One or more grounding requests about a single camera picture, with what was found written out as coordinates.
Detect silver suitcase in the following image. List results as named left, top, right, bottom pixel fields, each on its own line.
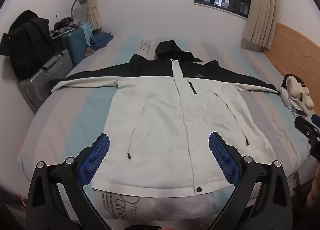
left=18, top=49, right=73, bottom=115

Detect person's right forearm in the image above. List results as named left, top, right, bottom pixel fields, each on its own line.
left=309, top=170, right=320, bottom=208

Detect black headphones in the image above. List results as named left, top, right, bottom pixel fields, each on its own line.
left=55, top=15, right=75, bottom=29

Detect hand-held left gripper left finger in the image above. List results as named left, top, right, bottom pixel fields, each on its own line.
left=26, top=133, right=113, bottom=230

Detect striped bed sheet mattress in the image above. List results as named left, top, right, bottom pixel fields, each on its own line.
left=16, top=35, right=314, bottom=217

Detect blue clothes pile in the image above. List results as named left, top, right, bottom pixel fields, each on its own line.
left=89, top=31, right=113, bottom=50

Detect black coat pile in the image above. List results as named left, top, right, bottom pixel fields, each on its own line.
left=0, top=10, right=63, bottom=80

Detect teal suitcase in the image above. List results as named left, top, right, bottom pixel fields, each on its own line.
left=61, top=23, right=92, bottom=66

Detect white and black jacket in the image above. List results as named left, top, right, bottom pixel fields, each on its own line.
left=49, top=40, right=281, bottom=197

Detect beige tied curtain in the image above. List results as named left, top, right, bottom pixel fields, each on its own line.
left=73, top=0, right=103, bottom=32

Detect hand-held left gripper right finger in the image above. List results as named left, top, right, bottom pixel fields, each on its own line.
left=208, top=131, right=293, bottom=230

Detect crumpled beige and black garment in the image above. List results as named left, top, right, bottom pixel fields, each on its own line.
left=279, top=74, right=315, bottom=118

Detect light blue cloth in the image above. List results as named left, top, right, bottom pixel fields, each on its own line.
left=77, top=23, right=92, bottom=47

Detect wooden headboard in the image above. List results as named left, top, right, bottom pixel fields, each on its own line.
left=264, top=22, right=320, bottom=90

